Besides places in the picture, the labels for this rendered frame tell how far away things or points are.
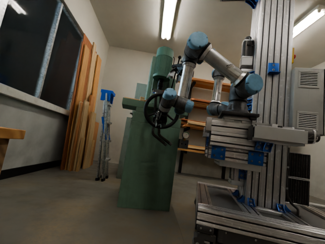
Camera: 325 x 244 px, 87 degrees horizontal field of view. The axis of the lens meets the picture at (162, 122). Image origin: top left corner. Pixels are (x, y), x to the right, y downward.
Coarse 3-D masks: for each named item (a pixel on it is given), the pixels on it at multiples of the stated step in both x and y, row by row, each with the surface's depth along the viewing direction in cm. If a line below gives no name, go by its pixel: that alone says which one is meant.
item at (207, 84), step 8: (192, 80) 369; (200, 80) 364; (208, 80) 364; (208, 88) 400; (224, 88) 386; (200, 104) 366; (208, 104) 361; (184, 120) 360; (192, 120) 356; (184, 128) 389; (192, 128) 377; (200, 128) 358; (184, 152) 351; (200, 152) 345; (224, 168) 388; (224, 176) 386
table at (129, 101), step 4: (124, 100) 148; (128, 100) 149; (132, 100) 150; (136, 100) 150; (124, 104) 148; (128, 104) 149; (132, 104) 149; (136, 104) 150; (140, 104) 151; (144, 104) 151; (148, 104) 142; (152, 104) 143; (128, 108) 165; (132, 108) 162; (148, 108) 151; (152, 108) 148; (156, 108) 146; (172, 108) 156; (172, 112) 156; (180, 116) 165; (184, 116) 162
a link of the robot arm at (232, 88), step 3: (231, 84) 121; (231, 87) 120; (234, 87) 116; (231, 90) 119; (234, 90) 115; (231, 93) 119; (234, 93) 115; (231, 96) 118; (234, 96) 116; (237, 96) 114; (231, 99) 118; (243, 99) 114; (246, 99) 115
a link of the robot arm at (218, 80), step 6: (216, 72) 182; (216, 78) 182; (222, 78) 181; (216, 84) 180; (216, 90) 179; (216, 96) 177; (210, 102) 178; (216, 102) 174; (210, 108) 176; (216, 108) 171; (210, 114) 178; (216, 114) 174
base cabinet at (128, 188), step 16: (144, 128) 149; (176, 128) 155; (128, 144) 145; (144, 144) 148; (160, 144) 150; (176, 144) 153; (128, 160) 144; (144, 160) 146; (160, 160) 149; (128, 176) 142; (144, 176) 145; (160, 176) 147; (128, 192) 141; (144, 192) 143; (160, 192) 146; (144, 208) 142; (160, 208) 145
